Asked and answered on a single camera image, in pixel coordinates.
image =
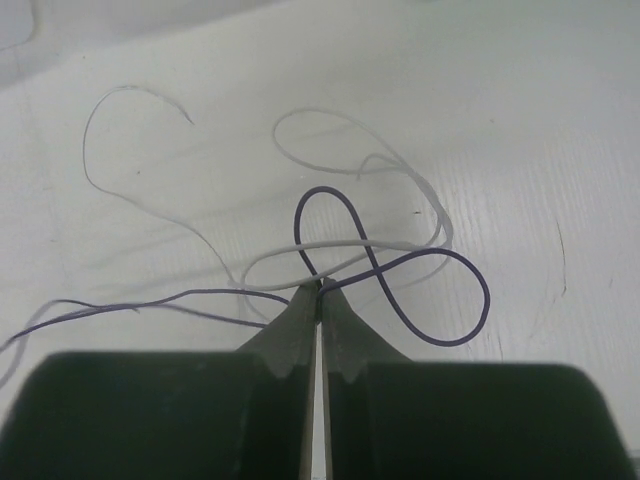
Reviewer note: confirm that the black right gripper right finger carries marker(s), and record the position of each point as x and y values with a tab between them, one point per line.
390	417

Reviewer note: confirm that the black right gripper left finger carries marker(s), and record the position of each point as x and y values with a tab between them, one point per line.
241	414

